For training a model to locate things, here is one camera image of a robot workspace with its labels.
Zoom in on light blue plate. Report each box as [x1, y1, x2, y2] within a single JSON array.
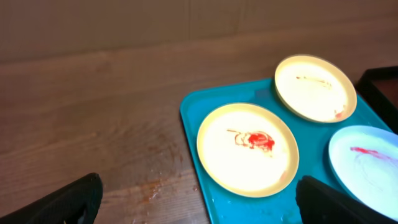
[[328, 126, 397, 221]]

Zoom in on teal plastic tray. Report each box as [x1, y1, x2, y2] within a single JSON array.
[[180, 79, 386, 223]]

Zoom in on dark red rectangular tray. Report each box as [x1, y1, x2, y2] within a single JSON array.
[[355, 66, 397, 134]]

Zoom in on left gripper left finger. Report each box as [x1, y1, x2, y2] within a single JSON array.
[[1, 173, 103, 224]]

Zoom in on yellow-green plate with ketchup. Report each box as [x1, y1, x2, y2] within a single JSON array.
[[197, 103, 300, 198]]

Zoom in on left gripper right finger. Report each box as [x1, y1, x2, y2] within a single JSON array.
[[295, 175, 397, 224]]

